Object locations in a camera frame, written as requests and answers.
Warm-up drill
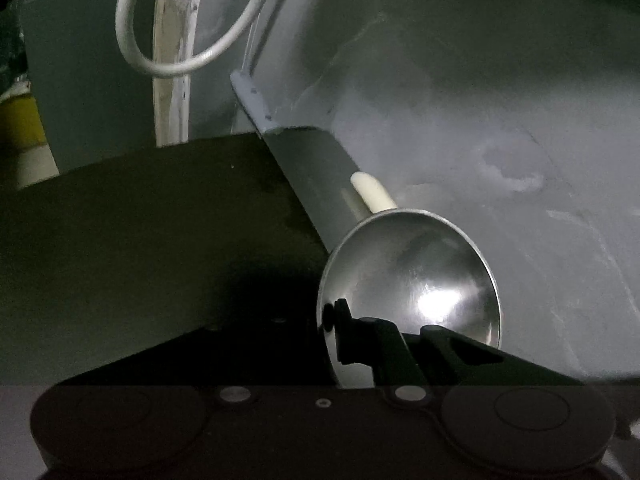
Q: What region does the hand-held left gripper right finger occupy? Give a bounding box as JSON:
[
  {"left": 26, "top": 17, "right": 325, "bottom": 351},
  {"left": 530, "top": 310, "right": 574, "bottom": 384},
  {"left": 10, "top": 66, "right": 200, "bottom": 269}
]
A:
[{"left": 322, "top": 299, "right": 588, "bottom": 408}]

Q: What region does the white hose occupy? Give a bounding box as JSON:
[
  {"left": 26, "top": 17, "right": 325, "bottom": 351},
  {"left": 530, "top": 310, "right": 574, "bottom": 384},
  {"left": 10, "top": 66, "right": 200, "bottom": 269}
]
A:
[{"left": 115, "top": 0, "right": 281, "bottom": 78}]

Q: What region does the grey cleaver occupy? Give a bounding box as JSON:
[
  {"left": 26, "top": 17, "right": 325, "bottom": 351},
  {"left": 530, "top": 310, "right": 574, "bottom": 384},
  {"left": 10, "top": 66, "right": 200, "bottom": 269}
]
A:
[{"left": 230, "top": 71, "right": 401, "bottom": 261}]

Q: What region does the yellow box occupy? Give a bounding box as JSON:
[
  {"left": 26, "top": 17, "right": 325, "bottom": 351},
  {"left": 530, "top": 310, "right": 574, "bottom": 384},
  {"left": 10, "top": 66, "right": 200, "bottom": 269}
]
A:
[{"left": 0, "top": 94, "right": 51, "bottom": 151}]

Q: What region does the steel bowl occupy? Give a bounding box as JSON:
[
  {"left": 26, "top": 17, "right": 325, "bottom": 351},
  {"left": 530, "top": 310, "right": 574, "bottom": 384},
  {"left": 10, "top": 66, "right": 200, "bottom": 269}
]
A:
[{"left": 316, "top": 208, "right": 501, "bottom": 391}]

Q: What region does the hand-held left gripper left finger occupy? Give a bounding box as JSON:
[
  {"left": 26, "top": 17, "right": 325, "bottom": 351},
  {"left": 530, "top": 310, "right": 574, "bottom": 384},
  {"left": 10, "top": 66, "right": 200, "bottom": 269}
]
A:
[{"left": 55, "top": 317, "right": 335, "bottom": 408}]

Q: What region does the cream cylindrical object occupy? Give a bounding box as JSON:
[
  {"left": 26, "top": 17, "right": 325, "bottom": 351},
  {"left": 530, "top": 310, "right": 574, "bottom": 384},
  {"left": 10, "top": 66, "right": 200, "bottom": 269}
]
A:
[{"left": 350, "top": 172, "right": 398, "bottom": 213}]

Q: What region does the cream door frame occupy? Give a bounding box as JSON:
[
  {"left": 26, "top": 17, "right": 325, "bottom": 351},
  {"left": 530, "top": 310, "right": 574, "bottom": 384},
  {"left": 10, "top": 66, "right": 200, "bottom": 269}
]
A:
[{"left": 152, "top": 0, "right": 208, "bottom": 148}]

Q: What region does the grey cabinet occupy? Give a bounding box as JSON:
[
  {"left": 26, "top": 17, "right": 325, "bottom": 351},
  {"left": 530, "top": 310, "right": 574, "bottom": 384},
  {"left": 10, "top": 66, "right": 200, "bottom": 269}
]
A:
[{"left": 15, "top": 0, "right": 161, "bottom": 176}]

